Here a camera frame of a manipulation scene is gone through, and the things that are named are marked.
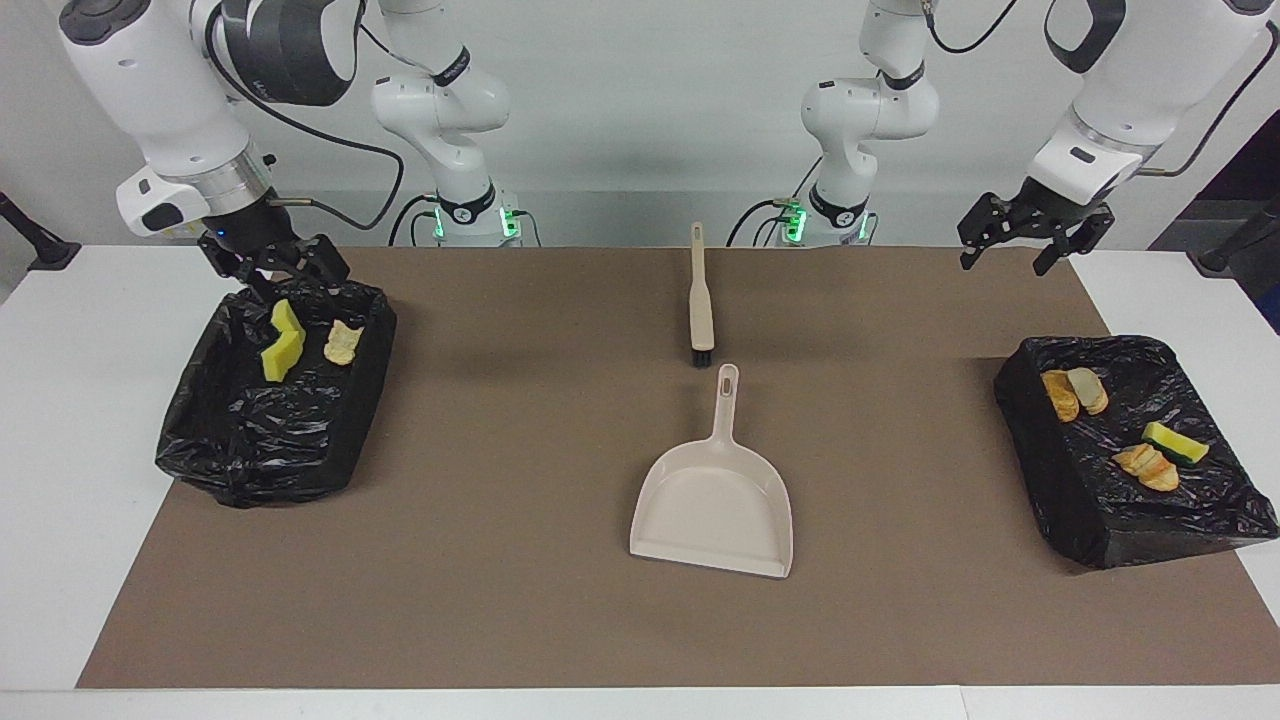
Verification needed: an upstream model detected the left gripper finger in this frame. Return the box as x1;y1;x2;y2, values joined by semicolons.
957;193;1023;272
1033;207;1116;277

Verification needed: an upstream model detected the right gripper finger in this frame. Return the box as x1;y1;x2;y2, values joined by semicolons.
197;233;279;304
288;235;352;286

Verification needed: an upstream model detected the large yellow sponge piece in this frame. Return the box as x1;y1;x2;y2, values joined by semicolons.
261;330;306;383

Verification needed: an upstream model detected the pale angular cracker chunk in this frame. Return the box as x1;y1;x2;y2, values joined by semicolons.
1066;366;1110;416

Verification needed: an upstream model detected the orange-brown bread roll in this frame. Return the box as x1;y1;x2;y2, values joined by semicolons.
1041;369;1082;423

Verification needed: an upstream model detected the notched yellow sponge piece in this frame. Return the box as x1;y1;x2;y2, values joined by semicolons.
1142;420;1211;466

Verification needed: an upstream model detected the pale rounded cracker chunk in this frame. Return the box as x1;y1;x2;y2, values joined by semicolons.
1112;443;1181;493

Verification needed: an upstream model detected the beige hand brush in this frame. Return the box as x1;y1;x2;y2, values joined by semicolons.
688;221;717;368

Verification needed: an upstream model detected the beige plastic dustpan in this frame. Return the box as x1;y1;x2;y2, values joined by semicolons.
627;363;795;580

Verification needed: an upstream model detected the black bag lined bin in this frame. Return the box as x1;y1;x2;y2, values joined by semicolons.
155;270;398;509

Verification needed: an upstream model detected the dark background furniture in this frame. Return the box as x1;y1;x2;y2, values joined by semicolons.
1150;108;1280;336

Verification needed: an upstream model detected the black bag wrapped box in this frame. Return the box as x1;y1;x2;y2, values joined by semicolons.
993;334;1280;571

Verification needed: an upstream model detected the brown table mat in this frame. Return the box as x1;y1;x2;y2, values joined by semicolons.
75;245;1280;691

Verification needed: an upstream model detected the black right base cable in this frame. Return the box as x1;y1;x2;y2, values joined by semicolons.
388;193;442;248

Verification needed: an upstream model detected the black base cable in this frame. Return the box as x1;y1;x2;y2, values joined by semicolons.
388;193;442;248
726;150;803;248

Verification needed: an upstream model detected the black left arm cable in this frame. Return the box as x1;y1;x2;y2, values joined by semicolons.
1135;20;1280;179

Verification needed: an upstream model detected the black left base cable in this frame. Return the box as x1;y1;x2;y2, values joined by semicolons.
726;150;803;248

